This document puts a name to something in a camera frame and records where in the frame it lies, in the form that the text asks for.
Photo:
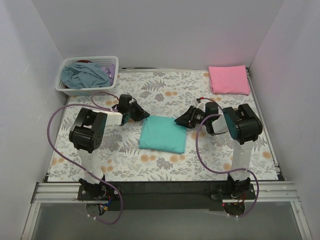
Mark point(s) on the dark red garment in basket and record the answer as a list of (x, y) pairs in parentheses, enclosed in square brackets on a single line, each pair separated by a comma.
[(83, 61)]

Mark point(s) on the folded pink t-shirt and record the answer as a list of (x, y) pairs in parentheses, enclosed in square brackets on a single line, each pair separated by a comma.
[(229, 80)]

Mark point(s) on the lilac t-shirt in basket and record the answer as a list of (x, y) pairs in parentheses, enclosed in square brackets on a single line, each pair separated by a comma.
[(110, 71)]

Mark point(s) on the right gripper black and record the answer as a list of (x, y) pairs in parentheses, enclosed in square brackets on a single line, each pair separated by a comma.
[(190, 118)]

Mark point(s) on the teal t-shirt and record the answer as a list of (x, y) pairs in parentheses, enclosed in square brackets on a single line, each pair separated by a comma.
[(163, 134)]

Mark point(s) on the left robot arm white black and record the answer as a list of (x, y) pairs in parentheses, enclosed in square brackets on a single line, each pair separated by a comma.
[(87, 133)]

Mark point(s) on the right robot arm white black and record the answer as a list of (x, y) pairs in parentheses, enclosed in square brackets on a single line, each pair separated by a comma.
[(243, 126)]

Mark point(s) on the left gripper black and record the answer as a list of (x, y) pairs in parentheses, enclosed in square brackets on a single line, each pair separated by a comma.
[(135, 111)]

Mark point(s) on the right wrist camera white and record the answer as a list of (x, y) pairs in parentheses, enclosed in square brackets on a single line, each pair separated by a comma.
[(200, 104)]

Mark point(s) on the grey-blue t-shirt in basket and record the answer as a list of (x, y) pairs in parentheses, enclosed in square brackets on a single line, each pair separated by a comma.
[(84, 76)]

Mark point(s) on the white plastic laundry basket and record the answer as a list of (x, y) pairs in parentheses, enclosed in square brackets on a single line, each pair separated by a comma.
[(100, 60)]

